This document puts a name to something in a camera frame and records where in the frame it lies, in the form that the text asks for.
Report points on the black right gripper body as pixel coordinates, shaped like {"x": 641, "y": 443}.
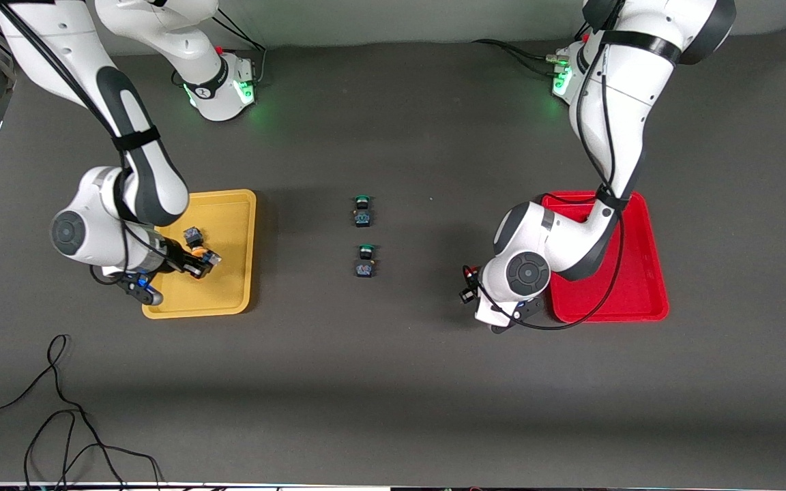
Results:
{"x": 176, "y": 258}

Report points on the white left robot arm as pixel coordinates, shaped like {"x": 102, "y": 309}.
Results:
{"x": 611, "y": 102}

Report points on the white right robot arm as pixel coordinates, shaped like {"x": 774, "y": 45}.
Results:
{"x": 147, "y": 184}

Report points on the yellow plastic tray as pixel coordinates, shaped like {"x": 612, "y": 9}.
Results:
{"x": 229, "y": 273}

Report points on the red plastic tray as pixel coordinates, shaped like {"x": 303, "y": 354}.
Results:
{"x": 638, "y": 286}

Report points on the green push button switch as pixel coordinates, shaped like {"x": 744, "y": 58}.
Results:
{"x": 363, "y": 213}
{"x": 365, "y": 262}

